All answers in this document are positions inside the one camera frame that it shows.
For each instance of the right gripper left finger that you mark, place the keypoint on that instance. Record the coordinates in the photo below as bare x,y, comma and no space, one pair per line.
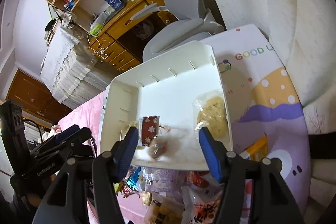
123,154

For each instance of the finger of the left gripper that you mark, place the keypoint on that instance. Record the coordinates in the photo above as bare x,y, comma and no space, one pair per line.
67,133

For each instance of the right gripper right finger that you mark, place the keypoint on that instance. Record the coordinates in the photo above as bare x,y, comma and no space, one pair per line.
214,153

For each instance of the blue snack packet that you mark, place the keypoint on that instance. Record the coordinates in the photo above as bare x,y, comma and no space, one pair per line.
135,180

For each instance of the green snack packet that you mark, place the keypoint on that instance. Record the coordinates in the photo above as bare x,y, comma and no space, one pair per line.
118,187

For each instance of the brown star wrapper snack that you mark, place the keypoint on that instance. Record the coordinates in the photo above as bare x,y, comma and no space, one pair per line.
149,127

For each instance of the red white cookies packet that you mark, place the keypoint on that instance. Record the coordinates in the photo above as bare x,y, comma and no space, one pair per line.
126,191

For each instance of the orange grey oats bar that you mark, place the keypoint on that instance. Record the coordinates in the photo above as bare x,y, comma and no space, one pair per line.
257,151

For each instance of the yellow small snack packet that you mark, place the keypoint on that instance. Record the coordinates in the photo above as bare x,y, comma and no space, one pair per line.
146,198

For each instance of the white purple bread packet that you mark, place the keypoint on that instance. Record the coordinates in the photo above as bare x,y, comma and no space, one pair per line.
162,180

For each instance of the large white red snack bag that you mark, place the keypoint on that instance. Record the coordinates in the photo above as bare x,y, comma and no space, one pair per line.
200,207

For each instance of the small red snack packet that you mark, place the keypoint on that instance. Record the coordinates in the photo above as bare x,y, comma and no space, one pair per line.
200,179

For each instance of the orange fried snack bag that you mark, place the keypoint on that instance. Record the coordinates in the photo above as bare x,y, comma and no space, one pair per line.
164,210

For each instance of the pink bed quilt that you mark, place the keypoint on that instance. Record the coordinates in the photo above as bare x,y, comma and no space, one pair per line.
87,115

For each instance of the cartoon printed tablecloth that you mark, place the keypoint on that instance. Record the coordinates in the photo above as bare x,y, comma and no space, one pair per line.
261,99

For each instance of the white plastic storage bin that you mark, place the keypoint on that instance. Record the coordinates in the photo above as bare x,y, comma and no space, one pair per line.
165,86

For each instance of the wooden desk with drawers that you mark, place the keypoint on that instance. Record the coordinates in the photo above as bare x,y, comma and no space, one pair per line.
121,41

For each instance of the green tissue pack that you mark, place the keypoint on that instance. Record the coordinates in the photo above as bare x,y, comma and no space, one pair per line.
95,28

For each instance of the cream floral curtain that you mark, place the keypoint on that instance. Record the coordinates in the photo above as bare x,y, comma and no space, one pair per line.
302,32

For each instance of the grey office chair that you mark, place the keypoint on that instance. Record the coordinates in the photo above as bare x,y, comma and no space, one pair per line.
195,22

